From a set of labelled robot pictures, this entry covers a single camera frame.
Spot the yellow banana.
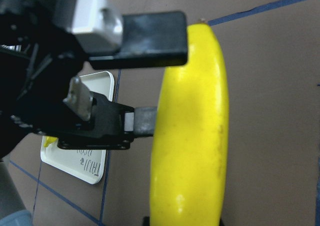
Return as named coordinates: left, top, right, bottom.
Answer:
left=43, top=136, right=58, bottom=148
left=149, top=23, right=229, bottom=225

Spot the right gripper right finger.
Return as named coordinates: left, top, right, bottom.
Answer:
left=219, top=219, right=225, bottom=226

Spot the white bear tray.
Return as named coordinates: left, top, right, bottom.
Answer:
left=40, top=71, right=115, bottom=184

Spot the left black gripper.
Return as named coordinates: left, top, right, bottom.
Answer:
left=0, top=0, right=85, bottom=157

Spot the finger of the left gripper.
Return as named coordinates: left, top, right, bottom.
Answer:
left=47, top=77, right=157, bottom=150
left=53, top=0, right=188, bottom=69

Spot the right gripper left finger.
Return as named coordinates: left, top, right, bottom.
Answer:
left=142, top=216, right=150, bottom=226

